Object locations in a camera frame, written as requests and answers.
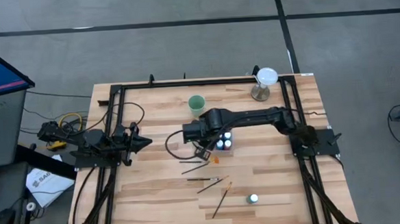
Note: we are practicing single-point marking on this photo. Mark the white tape roll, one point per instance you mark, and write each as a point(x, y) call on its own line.
point(31, 206)

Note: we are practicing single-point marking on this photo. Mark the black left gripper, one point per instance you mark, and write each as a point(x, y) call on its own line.
point(124, 143)

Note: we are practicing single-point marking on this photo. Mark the black desk bar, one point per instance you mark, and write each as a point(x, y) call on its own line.
point(48, 164)

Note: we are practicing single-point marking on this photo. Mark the white mushroom lamp brass base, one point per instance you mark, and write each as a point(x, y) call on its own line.
point(266, 76)

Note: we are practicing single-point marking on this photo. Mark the small green paint bottle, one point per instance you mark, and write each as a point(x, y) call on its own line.
point(252, 198)

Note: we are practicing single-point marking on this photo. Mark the black paintbrush silver ferrule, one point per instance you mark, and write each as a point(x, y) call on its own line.
point(203, 179)

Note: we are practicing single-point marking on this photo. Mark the small teal paint bottle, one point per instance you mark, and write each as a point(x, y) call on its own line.
point(227, 135)

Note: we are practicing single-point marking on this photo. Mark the green plastic cup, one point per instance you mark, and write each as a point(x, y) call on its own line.
point(197, 103)

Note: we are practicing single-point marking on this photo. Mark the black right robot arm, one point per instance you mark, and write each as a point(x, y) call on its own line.
point(255, 116)

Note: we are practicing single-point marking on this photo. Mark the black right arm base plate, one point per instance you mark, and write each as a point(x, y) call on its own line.
point(325, 146)

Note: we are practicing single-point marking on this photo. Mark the white paper booklet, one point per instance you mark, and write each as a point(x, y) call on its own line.
point(49, 186)

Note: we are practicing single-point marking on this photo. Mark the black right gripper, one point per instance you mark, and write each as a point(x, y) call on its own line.
point(192, 133)

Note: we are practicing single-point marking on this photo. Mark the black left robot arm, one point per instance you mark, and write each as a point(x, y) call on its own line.
point(95, 139)

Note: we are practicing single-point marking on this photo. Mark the black aluminium table frame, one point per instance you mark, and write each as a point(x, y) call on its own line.
point(202, 82)

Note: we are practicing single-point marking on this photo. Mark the small red paint bottle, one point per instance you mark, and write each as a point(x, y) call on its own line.
point(227, 144)

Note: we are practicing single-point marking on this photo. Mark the short black paintbrush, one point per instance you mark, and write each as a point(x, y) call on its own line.
point(190, 162)

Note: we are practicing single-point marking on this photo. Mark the clear plastic bin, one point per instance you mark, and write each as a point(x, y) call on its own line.
point(224, 152)

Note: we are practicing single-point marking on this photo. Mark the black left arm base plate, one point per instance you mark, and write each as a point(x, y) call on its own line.
point(82, 162)

